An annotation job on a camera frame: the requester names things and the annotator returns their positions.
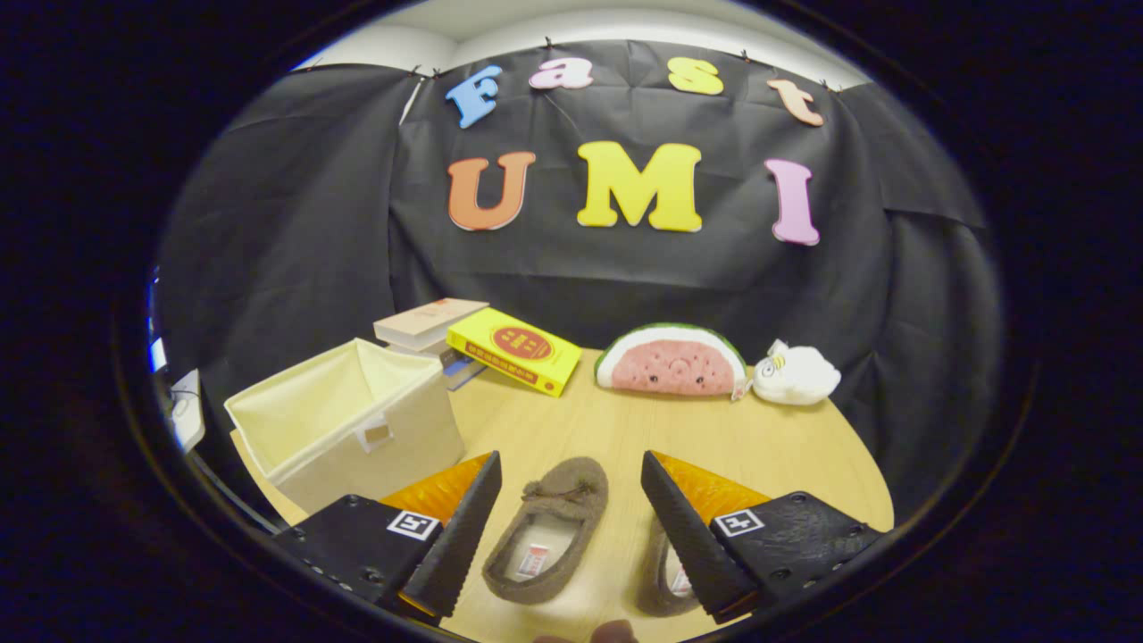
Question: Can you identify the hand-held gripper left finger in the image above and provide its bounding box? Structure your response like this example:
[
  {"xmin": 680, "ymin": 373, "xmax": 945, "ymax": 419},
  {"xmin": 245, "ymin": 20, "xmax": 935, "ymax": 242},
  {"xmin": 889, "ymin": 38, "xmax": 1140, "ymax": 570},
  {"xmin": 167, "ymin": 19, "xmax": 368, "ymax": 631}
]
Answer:
[{"xmin": 268, "ymin": 451, "xmax": 504, "ymax": 626}]

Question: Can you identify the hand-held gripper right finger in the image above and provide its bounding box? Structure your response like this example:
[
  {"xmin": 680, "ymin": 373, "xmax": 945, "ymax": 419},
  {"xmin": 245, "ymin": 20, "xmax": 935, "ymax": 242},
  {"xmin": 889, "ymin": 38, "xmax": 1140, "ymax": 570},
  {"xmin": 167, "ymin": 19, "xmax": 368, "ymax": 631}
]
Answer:
[{"xmin": 640, "ymin": 449, "xmax": 885, "ymax": 626}]

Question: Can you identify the brown fuzzy moccasin shoe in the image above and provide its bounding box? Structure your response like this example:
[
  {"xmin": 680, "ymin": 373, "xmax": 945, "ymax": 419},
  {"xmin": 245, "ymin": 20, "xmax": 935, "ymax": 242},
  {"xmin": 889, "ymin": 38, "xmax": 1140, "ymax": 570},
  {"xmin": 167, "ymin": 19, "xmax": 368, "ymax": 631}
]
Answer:
[
  {"xmin": 636, "ymin": 514, "xmax": 702, "ymax": 618},
  {"xmin": 482, "ymin": 457, "xmax": 611, "ymax": 605}
]

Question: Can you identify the beige fabric storage box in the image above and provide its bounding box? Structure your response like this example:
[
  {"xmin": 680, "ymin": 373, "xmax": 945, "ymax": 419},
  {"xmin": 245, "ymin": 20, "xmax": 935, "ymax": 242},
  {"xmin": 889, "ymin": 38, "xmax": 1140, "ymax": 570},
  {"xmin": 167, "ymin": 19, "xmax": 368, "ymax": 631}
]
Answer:
[{"xmin": 223, "ymin": 338, "xmax": 467, "ymax": 516}]

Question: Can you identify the blue book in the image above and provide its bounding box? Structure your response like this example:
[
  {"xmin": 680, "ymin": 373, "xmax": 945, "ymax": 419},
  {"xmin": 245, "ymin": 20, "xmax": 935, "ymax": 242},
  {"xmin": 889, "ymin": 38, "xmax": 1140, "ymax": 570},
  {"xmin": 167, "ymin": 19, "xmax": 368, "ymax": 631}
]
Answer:
[{"xmin": 438, "ymin": 344, "xmax": 488, "ymax": 392}]

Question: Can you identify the watermelon slice plush toy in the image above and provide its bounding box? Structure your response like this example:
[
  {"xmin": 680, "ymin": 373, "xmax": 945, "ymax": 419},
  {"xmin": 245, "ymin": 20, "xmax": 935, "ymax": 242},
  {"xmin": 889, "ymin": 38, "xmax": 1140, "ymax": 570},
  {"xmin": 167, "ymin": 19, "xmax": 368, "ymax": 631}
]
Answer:
[{"xmin": 594, "ymin": 322, "xmax": 749, "ymax": 398}]

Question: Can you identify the yellow book with red circle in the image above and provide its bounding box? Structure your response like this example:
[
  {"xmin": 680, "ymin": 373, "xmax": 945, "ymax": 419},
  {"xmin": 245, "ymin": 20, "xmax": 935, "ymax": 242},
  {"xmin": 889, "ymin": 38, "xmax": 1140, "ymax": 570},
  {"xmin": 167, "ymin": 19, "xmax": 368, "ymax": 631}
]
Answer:
[{"xmin": 446, "ymin": 307, "xmax": 583, "ymax": 398}]

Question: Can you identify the white plush toy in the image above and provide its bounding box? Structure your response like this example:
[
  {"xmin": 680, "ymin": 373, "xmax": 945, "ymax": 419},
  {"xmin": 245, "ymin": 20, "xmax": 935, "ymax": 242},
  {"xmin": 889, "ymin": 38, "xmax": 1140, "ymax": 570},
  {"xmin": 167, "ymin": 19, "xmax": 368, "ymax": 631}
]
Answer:
[{"xmin": 750, "ymin": 338, "xmax": 842, "ymax": 406}]

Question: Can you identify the beige book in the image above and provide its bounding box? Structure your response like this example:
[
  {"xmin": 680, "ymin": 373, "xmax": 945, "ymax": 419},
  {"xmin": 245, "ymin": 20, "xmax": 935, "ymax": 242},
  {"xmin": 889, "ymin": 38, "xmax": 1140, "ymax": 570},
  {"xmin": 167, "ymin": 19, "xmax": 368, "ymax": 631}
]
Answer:
[{"xmin": 372, "ymin": 297, "xmax": 490, "ymax": 351}]

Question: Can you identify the black backdrop cloth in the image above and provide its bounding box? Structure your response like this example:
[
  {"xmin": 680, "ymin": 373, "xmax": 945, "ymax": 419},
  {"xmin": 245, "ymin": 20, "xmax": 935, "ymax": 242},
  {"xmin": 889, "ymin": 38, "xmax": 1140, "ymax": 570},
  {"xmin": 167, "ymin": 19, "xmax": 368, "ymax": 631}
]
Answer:
[{"xmin": 152, "ymin": 40, "xmax": 1005, "ymax": 523}]

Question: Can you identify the white electrical device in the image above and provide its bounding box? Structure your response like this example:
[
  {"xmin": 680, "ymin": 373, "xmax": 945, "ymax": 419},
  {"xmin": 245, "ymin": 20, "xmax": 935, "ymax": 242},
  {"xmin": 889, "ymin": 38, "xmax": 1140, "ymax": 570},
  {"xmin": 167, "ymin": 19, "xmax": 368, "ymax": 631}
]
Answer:
[{"xmin": 168, "ymin": 368, "xmax": 207, "ymax": 453}]

